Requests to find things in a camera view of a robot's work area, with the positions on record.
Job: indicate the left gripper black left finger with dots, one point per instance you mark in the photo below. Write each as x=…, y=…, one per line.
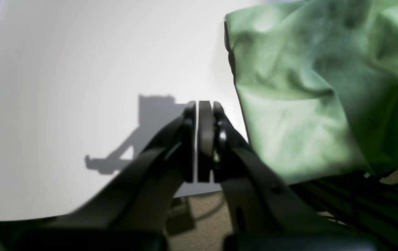
x=138, y=198

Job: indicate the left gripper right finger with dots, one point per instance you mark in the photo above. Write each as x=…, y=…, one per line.
x=258, y=200

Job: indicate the light green T-shirt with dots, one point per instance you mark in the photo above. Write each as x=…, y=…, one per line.
x=317, y=81

